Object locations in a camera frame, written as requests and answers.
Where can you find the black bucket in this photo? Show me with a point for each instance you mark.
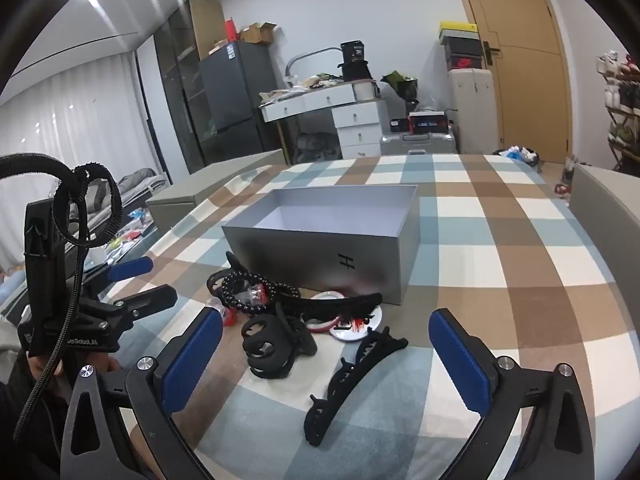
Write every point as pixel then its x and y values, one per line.
pixel 355 60

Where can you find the black hair claw clip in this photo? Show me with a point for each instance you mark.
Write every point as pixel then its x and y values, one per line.
pixel 270 355

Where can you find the wooden door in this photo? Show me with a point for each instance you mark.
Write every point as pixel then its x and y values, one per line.
pixel 525 85

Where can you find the colourful floor clutter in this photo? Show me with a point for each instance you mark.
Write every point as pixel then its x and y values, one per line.
pixel 564 180

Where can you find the grey cloth under desk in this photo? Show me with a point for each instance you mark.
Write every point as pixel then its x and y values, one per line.
pixel 315 147

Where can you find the white round pin badge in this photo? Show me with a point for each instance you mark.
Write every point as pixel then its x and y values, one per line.
pixel 332 295

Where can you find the person's left hand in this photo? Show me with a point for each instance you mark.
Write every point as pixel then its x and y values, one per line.
pixel 37 366

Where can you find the small black device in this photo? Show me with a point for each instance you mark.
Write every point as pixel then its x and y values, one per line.
pixel 399 124

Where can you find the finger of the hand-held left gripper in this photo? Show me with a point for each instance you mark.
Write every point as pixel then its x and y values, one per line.
pixel 150 300
pixel 132 267

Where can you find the grey clothing pile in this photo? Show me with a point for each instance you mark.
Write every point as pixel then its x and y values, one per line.
pixel 137 182

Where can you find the black wrapped bouquet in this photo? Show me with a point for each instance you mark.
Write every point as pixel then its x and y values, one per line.
pixel 405 87

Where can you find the grey shoe box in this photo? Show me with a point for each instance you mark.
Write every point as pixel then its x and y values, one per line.
pixel 460 47

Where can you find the dark grey refrigerator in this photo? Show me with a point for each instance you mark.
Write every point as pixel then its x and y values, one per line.
pixel 235 90

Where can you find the checked tablecloth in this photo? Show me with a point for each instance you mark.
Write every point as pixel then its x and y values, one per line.
pixel 475 240

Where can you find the white suitcase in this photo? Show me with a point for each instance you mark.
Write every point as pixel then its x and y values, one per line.
pixel 475 110

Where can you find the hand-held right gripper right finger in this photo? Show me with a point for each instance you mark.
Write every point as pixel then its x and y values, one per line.
pixel 460 365

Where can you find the long black hair clip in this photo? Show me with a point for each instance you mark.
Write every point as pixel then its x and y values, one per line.
pixel 345 305

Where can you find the dark glass door cabinet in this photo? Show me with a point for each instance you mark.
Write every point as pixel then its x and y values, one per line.
pixel 177 85

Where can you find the curved grey metal pipe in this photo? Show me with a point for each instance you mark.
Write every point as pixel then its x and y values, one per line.
pixel 310 52

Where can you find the pile of desk clutter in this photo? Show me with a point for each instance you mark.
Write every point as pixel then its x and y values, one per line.
pixel 300 87

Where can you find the black red shoe box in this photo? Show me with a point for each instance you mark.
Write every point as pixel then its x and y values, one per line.
pixel 465 62

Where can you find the white curtain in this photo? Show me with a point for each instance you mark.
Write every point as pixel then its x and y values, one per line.
pixel 75 125

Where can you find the flat brown cardboard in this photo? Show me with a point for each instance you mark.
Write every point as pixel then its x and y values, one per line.
pixel 205 25

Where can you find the grey upholstered bench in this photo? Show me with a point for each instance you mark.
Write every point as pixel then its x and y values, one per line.
pixel 605 220

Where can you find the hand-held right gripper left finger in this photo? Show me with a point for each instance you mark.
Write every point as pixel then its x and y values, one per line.
pixel 192 360

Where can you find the shoe rack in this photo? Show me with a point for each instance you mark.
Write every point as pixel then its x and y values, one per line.
pixel 622 110

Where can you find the open cardboard box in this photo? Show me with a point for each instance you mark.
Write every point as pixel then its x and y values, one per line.
pixel 260 35

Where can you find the white desk with drawers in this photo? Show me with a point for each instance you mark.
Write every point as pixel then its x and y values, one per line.
pixel 357 135

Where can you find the silver grey cardboard box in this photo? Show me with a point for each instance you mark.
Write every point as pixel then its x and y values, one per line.
pixel 300 255

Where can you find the silver suitcase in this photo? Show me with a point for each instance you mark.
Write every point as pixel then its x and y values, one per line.
pixel 400 142

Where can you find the yellow shoe box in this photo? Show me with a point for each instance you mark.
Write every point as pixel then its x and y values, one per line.
pixel 457 30

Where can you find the grey box lid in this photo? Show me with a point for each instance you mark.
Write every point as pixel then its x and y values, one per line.
pixel 200 190

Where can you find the white red printed round badge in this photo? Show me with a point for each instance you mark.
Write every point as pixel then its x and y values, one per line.
pixel 374 316

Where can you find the black banana hair clip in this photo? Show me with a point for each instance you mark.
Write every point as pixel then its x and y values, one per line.
pixel 345 385

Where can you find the black trash bag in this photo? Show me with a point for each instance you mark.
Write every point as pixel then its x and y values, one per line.
pixel 520 155

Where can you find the person's dark clothing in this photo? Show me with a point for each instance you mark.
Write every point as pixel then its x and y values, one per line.
pixel 45 450

